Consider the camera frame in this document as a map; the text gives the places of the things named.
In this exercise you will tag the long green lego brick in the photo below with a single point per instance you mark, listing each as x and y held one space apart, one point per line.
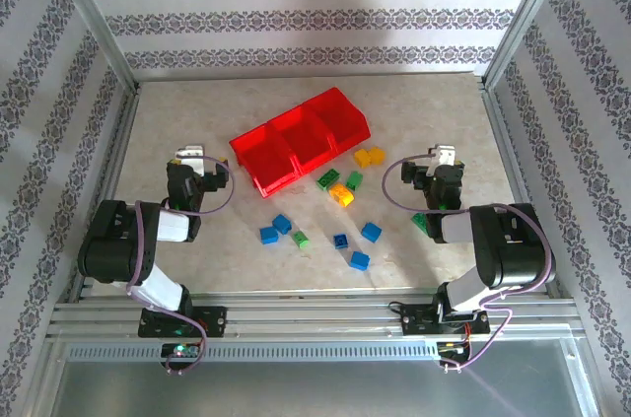
419 222
328 178

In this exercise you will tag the large yellow lego brick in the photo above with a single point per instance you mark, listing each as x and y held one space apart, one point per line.
341 194

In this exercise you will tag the dark blue lego brick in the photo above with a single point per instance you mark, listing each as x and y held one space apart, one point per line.
340 241

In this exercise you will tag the small green lego brick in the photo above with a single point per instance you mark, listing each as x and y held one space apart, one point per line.
300 239

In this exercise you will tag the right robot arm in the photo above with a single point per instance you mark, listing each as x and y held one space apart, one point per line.
512 249

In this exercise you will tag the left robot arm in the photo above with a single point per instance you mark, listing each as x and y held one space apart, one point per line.
118 239

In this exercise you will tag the right controller board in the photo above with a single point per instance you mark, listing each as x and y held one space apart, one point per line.
453 348

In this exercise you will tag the controller board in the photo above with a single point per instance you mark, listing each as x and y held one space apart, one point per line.
180 350
453 348

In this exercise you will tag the left controller board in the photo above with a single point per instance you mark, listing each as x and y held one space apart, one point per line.
180 350

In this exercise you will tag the grey metal sheet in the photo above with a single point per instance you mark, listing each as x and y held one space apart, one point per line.
315 387

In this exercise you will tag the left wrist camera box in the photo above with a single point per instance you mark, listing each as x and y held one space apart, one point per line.
192 153

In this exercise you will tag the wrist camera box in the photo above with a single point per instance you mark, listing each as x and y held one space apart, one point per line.
192 153
442 153

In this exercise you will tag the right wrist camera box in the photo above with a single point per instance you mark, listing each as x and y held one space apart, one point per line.
442 153

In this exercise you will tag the aluminium side rail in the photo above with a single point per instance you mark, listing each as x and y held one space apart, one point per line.
508 151
116 156

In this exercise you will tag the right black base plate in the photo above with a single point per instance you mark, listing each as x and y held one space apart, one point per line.
414 321

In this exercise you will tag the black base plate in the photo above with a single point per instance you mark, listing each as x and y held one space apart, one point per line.
217 321
414 321

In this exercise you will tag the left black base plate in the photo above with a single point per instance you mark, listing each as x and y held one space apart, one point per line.
217 321

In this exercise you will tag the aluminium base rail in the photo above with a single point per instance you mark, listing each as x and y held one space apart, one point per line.
315 311

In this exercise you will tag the aluminium frame post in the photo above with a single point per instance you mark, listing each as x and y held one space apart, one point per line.
530 8
90 8

